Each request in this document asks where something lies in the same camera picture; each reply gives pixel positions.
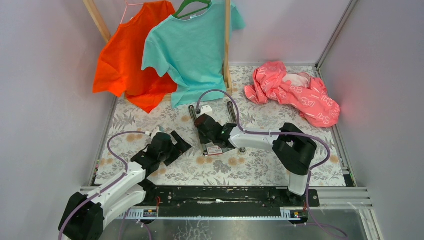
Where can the teal t-shirt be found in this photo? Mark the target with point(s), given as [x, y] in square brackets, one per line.
[191, 51]

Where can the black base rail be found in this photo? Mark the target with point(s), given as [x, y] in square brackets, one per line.
[226, 201]

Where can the green clothes hanger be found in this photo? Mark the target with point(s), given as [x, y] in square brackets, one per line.
[191, 7]

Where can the wooden clothes rack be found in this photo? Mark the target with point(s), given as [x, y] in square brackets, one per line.
[98, 20]

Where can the pink patterned cloth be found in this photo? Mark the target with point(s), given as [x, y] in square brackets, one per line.
[304, 92]

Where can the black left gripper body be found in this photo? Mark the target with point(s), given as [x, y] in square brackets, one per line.
[173, 151]

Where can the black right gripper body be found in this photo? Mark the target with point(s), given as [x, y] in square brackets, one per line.
[206, 138]

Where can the beige and black stapler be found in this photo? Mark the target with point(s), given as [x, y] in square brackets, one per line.
[202, 139]

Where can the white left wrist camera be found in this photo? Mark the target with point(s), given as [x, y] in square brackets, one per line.
[156, 130]

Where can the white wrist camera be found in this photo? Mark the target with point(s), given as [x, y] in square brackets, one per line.
[205, 110]
[156, 130]

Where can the floral table mat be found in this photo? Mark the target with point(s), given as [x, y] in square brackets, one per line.
[126, 137]

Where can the pink clothes hanger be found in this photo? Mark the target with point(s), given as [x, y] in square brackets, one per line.
[131, 9]

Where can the orange t-shirt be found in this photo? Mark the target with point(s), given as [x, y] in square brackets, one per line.
[119, 64]

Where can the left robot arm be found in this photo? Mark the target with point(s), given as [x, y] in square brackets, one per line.
[86, 215]

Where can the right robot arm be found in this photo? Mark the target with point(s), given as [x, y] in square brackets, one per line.
[290, 145]

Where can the white red staple box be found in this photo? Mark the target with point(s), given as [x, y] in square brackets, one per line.
[214, 150]

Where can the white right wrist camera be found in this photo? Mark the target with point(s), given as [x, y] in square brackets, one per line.
[205, 110]

